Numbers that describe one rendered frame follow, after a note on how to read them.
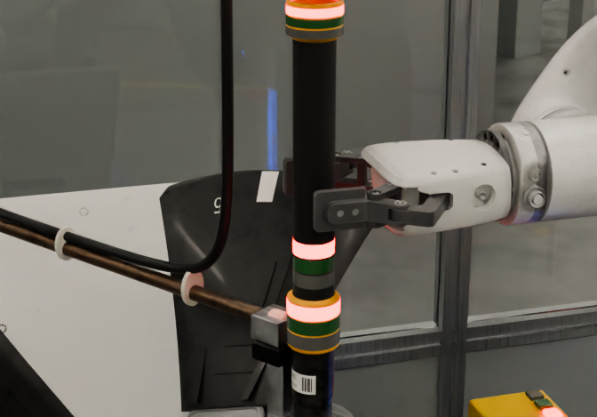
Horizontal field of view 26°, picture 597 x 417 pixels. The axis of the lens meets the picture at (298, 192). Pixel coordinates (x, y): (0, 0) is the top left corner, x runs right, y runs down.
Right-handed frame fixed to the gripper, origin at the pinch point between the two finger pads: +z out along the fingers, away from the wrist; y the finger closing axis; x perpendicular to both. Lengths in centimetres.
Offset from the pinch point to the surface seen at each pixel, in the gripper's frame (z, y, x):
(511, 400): -36, 35, -42
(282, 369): 2.4, 0.7, -15.5
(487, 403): -33, 36, -42
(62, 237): 17.5, 23.9, -10.9
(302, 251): 1.2, -1.3, -4.3
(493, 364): -50, 70, -57
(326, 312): -0.5, -2.3, -9.4
